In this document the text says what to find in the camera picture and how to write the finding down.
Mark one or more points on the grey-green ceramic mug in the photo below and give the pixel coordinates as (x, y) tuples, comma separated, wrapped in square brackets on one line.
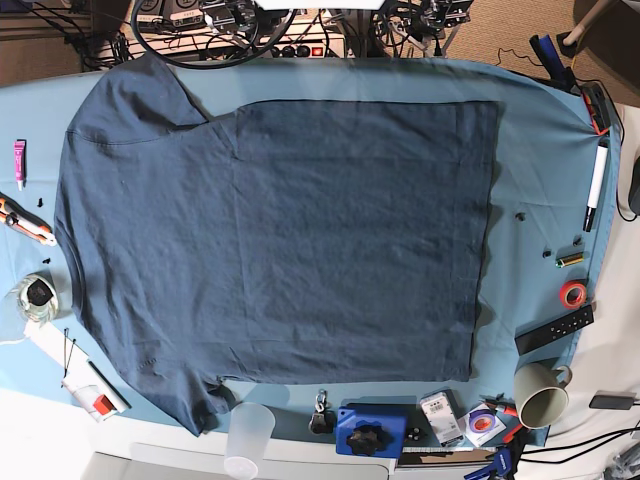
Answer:
[(540, 394)]

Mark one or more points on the orange utility knife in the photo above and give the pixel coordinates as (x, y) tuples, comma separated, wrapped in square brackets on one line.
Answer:
[(18, 219)]

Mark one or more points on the pink glue tube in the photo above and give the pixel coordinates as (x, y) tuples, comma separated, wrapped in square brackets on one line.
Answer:
[(19, 163)]

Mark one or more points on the AA battery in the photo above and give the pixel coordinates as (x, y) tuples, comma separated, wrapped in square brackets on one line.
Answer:
[(569, 260)]

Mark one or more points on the white labelled packet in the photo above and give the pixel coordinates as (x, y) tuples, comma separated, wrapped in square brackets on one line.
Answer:
[(439, 414)]

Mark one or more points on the orange black clamp tool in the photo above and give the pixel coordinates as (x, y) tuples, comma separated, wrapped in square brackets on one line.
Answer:
[(596, 103)]

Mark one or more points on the light blue table cloth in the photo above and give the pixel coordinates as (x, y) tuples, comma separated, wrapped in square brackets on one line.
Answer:
[(545, 154)]

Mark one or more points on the red tape roll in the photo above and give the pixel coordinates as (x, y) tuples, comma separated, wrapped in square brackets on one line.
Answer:
[(573, 294)]

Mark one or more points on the glass jar with black lid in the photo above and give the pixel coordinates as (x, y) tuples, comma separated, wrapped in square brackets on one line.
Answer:
[(34, 299)]

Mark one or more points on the translucent plastic cup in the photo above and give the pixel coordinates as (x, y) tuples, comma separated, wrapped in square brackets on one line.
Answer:
[(250, 429)]

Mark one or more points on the blue black clamp top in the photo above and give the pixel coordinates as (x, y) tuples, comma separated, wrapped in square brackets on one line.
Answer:
[(560, 75)]

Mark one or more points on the red handled pliers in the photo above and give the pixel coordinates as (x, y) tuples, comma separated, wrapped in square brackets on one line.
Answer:
[(500, 405)]

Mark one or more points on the blue clamp bottom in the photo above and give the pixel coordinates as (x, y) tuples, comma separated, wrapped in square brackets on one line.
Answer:
[(504, 461)]

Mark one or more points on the white paper strip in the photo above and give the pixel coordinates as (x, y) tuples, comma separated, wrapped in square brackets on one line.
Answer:
[(58, 358)]

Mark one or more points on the dark blue T-shirt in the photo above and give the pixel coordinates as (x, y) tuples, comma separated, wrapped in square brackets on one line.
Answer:
[(285, 242)]

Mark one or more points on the white power strip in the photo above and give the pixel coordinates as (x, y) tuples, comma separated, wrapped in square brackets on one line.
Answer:
[(306, 38)]

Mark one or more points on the white black marker pen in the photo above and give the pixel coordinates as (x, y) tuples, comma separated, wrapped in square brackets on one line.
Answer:
[(596, 185)]

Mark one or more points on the black remote control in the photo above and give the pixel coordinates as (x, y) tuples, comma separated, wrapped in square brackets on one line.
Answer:
[(554, 330)]

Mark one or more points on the black power adapter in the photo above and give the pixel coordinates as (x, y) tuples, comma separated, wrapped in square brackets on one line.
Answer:
[(612, 402)]

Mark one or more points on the blue box with black knob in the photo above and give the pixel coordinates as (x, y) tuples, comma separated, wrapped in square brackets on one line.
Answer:
[(371, 430)]

